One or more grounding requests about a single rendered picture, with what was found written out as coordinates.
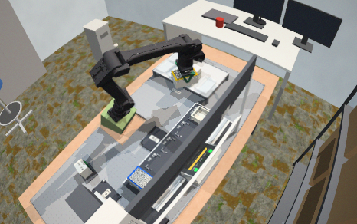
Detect dark grey regrip nest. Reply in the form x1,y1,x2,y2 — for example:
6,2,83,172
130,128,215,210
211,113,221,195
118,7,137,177
139,126,168,152

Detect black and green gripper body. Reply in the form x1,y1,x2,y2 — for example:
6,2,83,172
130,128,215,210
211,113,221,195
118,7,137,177
175,55,194,77

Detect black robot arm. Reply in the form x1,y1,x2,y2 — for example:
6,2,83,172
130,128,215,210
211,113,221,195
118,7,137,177
90,34,205,122

